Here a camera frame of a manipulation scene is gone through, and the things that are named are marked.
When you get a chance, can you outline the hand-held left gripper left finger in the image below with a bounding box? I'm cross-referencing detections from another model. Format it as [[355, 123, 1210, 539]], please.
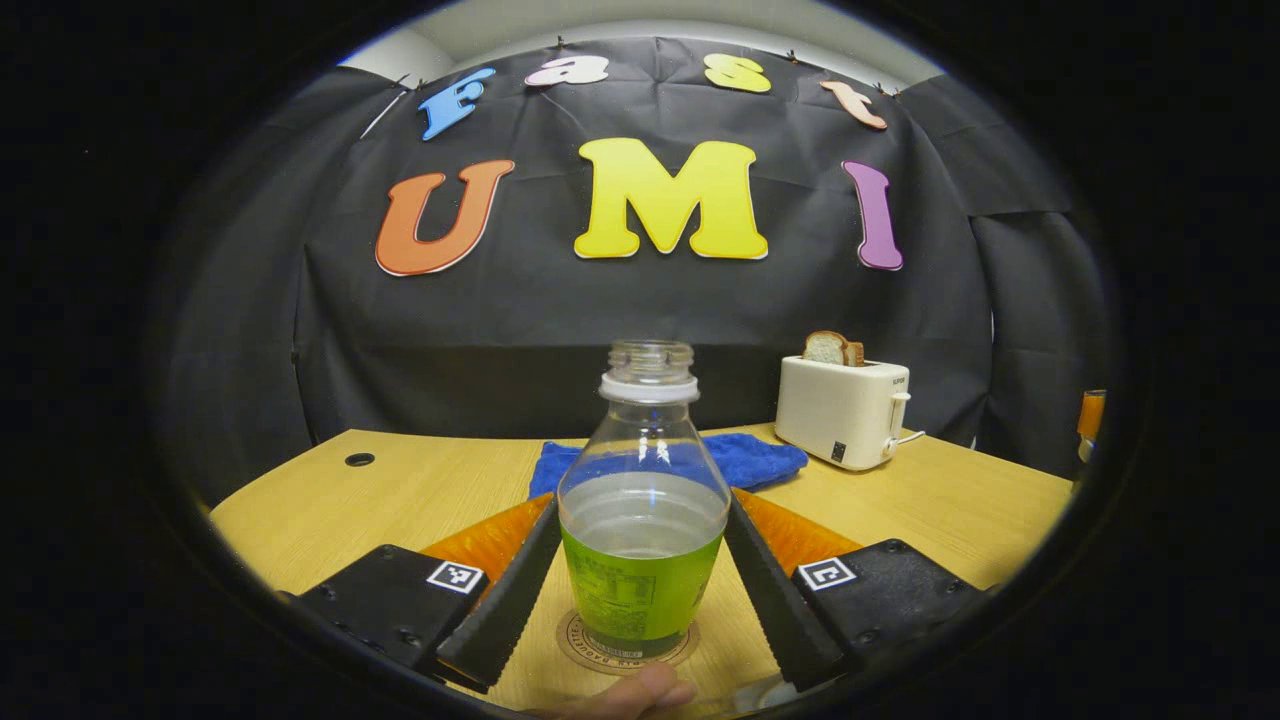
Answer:
[[280, 492, 563, 694]]

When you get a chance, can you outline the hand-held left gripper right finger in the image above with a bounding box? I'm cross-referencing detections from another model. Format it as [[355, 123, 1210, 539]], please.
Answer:
[[722, 488, 996, 693]]

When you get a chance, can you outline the round cork coaster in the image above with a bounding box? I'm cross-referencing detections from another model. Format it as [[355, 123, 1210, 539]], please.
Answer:
[[556, 610, 701, 677]]

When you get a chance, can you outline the green label water bottle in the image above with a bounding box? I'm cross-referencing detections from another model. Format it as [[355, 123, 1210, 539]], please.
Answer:
[[557, 340, 731, 659]]

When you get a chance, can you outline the blue towel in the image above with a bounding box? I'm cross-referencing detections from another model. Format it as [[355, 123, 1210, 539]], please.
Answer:
[[528, 432, 809, 501]]

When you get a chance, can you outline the white toaster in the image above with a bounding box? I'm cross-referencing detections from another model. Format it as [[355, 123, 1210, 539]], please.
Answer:
[[775, 355, 913, 471]]

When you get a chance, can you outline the black backdrop cloth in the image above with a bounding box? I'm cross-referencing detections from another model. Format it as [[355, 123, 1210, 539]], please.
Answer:
[[160, 38, 1116, 501]]

